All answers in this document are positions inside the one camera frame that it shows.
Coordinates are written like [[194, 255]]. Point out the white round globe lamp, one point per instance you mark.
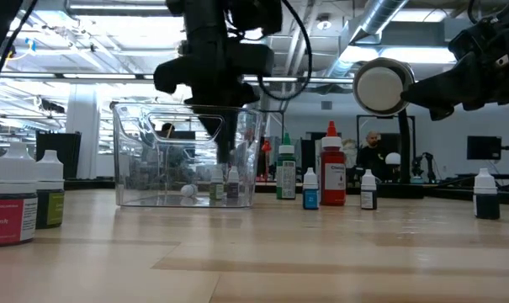
[[393, 158]]

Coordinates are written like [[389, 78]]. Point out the tall green food coloring bottle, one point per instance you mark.
[[286, 177]]

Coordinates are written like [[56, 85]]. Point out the black cabinet panel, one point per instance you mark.
[[71, 145]]

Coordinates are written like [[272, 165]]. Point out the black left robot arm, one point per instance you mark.
[[203, 17]]

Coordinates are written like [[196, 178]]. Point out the rectangular ceiling light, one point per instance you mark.
[[426, 54]]

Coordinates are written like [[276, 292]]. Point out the grey wall vent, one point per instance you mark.
[[327, 105]]

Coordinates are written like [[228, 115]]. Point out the grey ceiling pipe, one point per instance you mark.
[[111, 8]]

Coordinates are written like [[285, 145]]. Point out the round ceiling sensor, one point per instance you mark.
[[324, 24]]

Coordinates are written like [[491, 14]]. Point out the black monitor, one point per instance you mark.
[[484, 147]]

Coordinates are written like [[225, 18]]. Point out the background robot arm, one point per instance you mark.
[[422, 162]]

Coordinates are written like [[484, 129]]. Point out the small black dropper bottle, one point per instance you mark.
[[368, 198]]

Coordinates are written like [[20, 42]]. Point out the small lime green dropper bottle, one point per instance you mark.
[[52, 202]]

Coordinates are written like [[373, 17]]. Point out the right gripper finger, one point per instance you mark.
[[456, 88], [409, 96]]

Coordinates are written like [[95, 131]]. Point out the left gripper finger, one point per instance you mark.
[[220, 134], [233, 134]]

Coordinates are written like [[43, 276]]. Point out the small navy dropper bottle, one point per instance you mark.
[[486, 202]]

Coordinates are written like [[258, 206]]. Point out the clear plastic storage bin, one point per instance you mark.
[[153, 177]]

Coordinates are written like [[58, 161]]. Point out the small blue dropper bottle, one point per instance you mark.
[[311, 198]]

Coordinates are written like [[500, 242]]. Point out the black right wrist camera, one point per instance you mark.
[[466, 42]]

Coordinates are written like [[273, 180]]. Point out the small red object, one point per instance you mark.
[[266, 146]]

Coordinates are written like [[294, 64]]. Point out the tall red food coloring bottle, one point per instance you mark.
[[332, 181]]

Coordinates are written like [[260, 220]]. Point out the black desk lamp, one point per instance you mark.
[[380, 86]]

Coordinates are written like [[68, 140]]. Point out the small pink dropper bottle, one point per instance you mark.
[[10, 210]]

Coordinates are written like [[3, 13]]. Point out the spiral metal air duct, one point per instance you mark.
[[380, 12]]

